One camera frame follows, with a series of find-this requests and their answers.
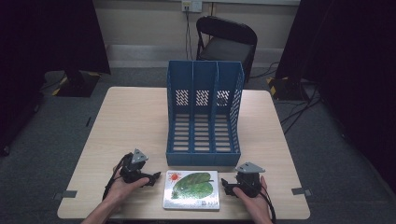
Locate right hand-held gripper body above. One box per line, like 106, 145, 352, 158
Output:
234, 161, 266, 199

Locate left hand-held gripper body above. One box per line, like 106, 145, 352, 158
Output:
120, 148, 150, 185

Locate blue plastic file rack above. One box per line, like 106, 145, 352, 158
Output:
165, 60, 246, 167

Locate person's left hand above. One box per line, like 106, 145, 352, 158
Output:
104, 167, 150, 213

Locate person's right hand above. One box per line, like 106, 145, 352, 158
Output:
232, 175, 274, 218

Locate grey tape strip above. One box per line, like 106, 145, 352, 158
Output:
52, 189, 78, 201
290, 187, 313, 197

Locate black stand base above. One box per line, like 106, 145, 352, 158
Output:
265, 76, 310, 102
51, 70, 102, 98

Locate black folding chair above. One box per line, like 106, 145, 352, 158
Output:
195, 15, 259, 84

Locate dark curtain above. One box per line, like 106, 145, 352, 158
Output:
0, 0, 112, 157
275, 0, 396, 195

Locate left hand-held gripper cable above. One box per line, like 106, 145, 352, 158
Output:
102, 152, 134, 202

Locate hand-held gripper cable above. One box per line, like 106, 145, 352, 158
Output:
102, 152, 134, 202
259, 186, 277, 224

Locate right hand-held gripper cable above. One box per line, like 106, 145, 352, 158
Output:
259, 186, 277, 224

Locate black floor cables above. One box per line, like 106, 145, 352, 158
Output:
248, 61, 323, 135

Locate black power cable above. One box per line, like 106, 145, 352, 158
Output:
185, 10, 194, 61

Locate white wall outlet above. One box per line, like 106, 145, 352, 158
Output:
181, 0, 204, 14

